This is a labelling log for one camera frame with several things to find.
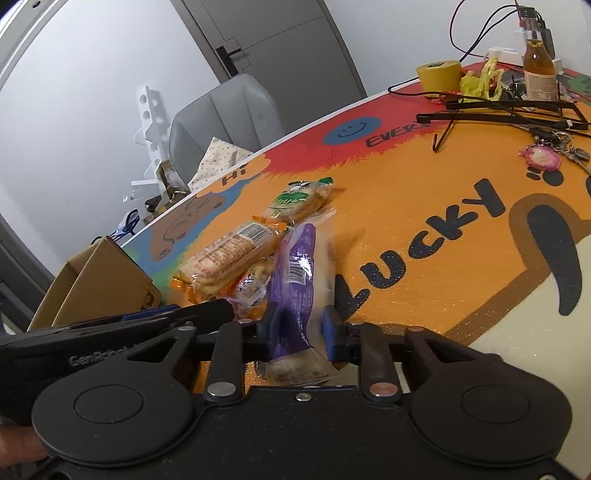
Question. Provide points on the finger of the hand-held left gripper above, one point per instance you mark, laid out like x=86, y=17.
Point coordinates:
x=203, y=314
x=147, y=314

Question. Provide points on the black charger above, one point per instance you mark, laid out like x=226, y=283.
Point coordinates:
x=545, y=34

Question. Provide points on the grey door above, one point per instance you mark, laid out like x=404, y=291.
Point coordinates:
x=286, y=50

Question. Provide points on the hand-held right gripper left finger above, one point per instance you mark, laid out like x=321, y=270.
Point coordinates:
x=276, y=330

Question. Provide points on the cream dotted cushion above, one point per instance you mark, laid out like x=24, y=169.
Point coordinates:
x=219, y=164

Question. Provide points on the yellow plastic bag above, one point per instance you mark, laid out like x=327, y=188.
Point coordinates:
x=480, y=85

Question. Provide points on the yellow tape roll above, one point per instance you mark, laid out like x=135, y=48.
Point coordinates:
x=438, y=74

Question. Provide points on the white power strip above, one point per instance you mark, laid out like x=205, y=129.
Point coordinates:
x=501, y=51

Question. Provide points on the white rack with holes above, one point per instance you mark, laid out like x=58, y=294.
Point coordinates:
x=150, y=134

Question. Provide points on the cardboard box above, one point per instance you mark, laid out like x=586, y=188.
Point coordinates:
x=106, y=286

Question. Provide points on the blue and white packet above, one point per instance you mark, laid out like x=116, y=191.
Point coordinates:
x=125, y=221

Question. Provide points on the cartoon cat table mat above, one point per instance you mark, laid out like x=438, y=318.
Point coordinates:
x=415, y=194

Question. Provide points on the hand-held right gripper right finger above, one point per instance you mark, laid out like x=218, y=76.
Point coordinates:
x=330, y=332

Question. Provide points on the brown glass bottle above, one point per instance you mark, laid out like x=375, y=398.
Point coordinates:
x=540, y=74

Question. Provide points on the black shoe rack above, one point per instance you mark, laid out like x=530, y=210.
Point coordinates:
x=124, y=228

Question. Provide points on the small clear cookie packet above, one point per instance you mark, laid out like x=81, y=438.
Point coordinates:
x=255, y=286

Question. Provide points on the black clothes hanger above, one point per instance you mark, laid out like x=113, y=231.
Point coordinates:
x=498, y=117

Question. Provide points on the orange cracker packet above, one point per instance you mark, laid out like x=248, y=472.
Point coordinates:
x=226, y=258

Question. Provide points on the metal key bunch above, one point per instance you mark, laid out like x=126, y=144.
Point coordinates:
x=572, y=150

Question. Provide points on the person's left hand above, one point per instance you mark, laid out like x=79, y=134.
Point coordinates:
x=21, y=445

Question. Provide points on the purple bread packet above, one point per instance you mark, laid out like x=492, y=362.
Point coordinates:
x=295, y=272

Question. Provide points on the brown shipping box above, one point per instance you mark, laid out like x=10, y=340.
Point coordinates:
x=168, y=182

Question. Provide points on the green label cracker packet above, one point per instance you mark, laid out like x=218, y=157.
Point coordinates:
x=295, y=201

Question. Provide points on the grey chair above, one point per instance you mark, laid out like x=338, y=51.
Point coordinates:
x=226, y=115

